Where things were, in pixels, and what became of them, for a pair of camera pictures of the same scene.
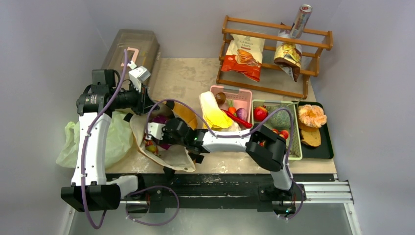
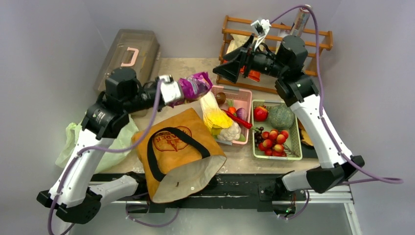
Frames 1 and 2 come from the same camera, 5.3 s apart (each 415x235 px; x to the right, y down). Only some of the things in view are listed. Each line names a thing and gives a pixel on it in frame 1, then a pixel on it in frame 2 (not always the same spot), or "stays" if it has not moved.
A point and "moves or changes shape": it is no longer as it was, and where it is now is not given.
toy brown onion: [220, 97] stays
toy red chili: [238, 120] stays
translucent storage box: [143, 48] stays
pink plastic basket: [242, 99] stays
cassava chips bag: [244, 55] stays
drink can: [300, 20] stays
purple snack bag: [160, 119] -> [193, 86]
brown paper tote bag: [173, 157] moves or changes shape
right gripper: [167, 130] -> [243, 61]
